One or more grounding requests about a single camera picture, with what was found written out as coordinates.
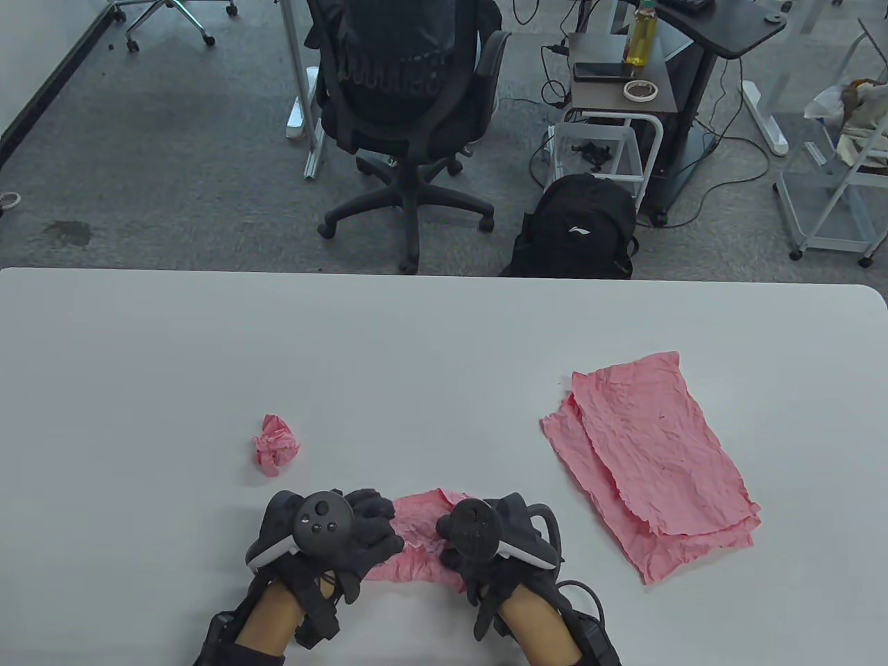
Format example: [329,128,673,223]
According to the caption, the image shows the person's right hand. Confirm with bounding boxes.
[435,491,566,608]

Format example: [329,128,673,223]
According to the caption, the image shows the person's left hand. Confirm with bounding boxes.
[246,488,406,606]

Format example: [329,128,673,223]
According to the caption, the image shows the person's right forearm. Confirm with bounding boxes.
[498,583,583,666]

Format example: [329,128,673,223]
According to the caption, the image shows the person's left forearm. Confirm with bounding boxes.
[232,579,306,663]

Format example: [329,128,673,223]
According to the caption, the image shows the black white handheld controller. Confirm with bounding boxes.
[245,490,357,571]
[446,498,560,572]

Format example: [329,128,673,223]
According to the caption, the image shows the black backpack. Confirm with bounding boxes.
[501,173,639,280]

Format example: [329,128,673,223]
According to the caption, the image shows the black mesh office chair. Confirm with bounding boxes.
[303,0,513,275]

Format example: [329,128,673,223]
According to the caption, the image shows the small black gadget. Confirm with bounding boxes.
[570,141,615,174]

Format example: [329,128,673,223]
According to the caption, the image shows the white desk leg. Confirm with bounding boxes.
[277,0,327,180]

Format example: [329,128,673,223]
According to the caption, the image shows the black phone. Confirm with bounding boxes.
[573,62,635,84]

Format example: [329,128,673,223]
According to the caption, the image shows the white wheeled rack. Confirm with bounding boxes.
[774,17,888,268]

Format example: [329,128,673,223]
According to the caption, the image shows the swivel chair with chrome base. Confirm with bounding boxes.
[108,0,239,53]

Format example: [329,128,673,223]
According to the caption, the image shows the white desk foot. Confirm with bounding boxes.
[741,80,790,157]

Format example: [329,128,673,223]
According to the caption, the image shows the yellow drink bottle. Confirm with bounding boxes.
[622,0,658,70]

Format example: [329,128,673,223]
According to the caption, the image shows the beige cloth bundle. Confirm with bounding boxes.
[836,80,888,171]

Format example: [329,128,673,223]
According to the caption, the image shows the white plastic bag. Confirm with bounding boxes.
[803,83,851,122]

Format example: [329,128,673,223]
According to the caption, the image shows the black standing desk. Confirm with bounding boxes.
[635,0,788,230]

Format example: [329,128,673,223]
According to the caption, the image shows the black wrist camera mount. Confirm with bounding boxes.
[293,576,343,651]
[473,581,511,642]

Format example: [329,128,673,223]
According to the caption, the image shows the black glove cable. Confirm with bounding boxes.
[529,504,604,629]

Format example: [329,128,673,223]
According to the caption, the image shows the black floor cable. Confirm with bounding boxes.
[652,59,772,230]

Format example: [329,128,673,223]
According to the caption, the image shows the black plug cable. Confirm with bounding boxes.
[540,42,575,108]

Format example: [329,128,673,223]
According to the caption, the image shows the grey side table white frame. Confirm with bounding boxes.
[548,31,677,209]

